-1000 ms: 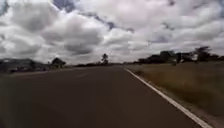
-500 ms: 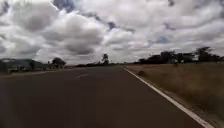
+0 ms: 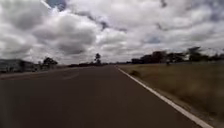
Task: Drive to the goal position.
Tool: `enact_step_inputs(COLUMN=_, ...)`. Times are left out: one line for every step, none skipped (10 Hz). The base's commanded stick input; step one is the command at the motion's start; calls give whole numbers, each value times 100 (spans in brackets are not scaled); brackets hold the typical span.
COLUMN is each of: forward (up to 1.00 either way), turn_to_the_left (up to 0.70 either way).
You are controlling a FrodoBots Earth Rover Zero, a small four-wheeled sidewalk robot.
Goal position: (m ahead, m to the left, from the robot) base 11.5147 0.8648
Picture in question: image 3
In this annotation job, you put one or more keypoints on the dry grass verge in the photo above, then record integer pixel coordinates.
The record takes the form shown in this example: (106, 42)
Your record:
(186, 80)

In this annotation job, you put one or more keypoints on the row of dark trees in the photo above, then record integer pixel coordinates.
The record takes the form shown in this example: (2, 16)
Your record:
(166, 57)

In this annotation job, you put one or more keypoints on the lone tree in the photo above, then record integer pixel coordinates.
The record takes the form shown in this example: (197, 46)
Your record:
(97, 58)

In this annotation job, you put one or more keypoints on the low pale building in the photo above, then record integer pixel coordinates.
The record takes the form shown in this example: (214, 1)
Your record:
(15, 65)

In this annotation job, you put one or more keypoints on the dark asphalt road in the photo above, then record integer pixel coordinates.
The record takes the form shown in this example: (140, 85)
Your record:
(90, 100)

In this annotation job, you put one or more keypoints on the tree beside building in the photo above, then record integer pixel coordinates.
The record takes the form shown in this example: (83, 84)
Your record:
(49, 62)

